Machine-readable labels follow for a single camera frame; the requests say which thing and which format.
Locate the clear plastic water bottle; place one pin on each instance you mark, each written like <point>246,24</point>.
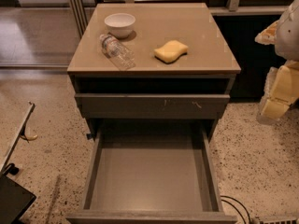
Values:
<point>118,54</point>

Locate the white ceramic bowl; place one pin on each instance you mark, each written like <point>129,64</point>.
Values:
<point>120,24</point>

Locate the black box at corner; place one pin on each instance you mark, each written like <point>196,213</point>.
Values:
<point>14,200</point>

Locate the closed grey upper drawer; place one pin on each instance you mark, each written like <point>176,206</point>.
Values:
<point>151,106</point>

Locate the white ribbed floor device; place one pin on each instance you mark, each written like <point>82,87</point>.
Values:
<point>274,220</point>

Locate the yellow sponge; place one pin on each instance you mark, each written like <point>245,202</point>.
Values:
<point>170,51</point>

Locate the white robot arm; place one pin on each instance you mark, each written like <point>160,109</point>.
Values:
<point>283,34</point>

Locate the grey drawer cabinet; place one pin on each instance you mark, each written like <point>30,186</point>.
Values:
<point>209,66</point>

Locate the metal stand with hook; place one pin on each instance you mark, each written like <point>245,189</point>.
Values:
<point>20,133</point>

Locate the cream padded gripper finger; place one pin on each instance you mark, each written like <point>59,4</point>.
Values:
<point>281,90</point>

